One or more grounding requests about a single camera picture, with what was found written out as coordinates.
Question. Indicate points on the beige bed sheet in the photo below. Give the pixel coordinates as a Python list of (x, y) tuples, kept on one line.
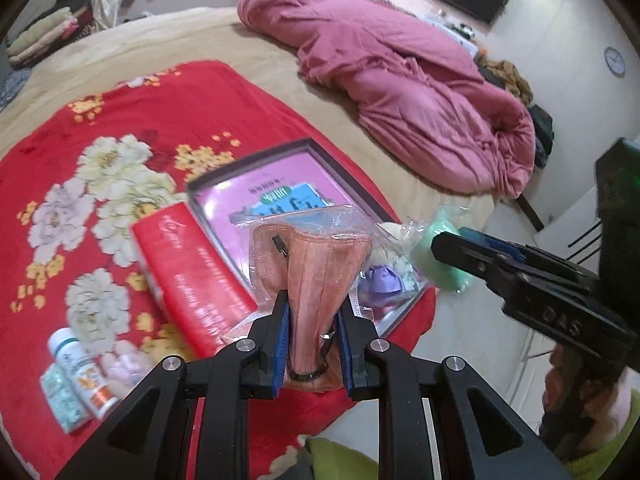
[(98, 62)]

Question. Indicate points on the pink crumpled duvet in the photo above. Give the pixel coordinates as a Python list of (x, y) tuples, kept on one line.
[(418, 92)]

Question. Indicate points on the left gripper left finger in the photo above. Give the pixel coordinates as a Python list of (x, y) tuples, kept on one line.
[(190, 419)]

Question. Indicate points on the small floral tissue pack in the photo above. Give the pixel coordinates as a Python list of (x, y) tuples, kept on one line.
[(66, 407)]

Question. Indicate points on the white vitamin bottle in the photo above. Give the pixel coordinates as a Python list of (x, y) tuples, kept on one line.
[(84, 375)]

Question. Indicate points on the folded clothes stack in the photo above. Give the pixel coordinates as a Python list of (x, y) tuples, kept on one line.
[(65, 22)]

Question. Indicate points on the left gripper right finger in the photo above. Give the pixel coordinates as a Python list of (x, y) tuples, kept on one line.
[(436, 420)]

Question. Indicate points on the red white cardboard box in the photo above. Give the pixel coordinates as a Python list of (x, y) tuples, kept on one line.
[(190, 282)]

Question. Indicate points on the teddy bear purple dress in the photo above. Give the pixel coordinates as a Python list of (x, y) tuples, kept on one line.
[(388, 279)]

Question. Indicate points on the pink mask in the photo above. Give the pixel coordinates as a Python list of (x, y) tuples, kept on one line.
[(302, 269)]

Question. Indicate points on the green sponge egg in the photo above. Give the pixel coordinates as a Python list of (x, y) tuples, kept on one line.
[(419, 235)]

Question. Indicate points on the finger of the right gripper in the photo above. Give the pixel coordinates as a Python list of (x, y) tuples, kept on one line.
[(470, 259), (529, 255)]

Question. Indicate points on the round wall clock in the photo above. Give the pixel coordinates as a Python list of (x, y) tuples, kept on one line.
[(614, 61)]

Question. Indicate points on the red floral blanket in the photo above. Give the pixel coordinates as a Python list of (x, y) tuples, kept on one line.
[(70, 193)]

